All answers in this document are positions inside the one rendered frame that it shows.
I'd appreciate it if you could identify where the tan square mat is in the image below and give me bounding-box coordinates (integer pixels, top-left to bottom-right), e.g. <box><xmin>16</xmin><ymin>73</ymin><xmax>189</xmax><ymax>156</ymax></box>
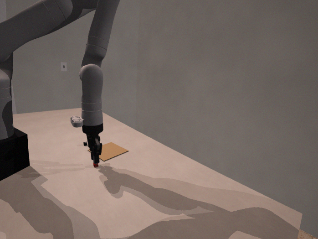
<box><xmin>99</xmin><ymin>142</ymin><xmax>128</xmax><ymax>161</ymax></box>

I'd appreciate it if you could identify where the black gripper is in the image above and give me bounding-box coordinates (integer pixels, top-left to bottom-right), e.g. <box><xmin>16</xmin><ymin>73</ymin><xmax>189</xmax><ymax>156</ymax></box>
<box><xmin>82</xmin><ymin>123</ymin><xmax>103</xmax><ymax>164</ymax></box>

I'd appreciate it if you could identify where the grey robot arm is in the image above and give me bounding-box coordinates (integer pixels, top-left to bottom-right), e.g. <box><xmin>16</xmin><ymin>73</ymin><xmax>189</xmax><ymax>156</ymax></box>
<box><xmin>0</xmin><ymin>0</ymin><xmax>120</xmax><ymax>140</ymax></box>

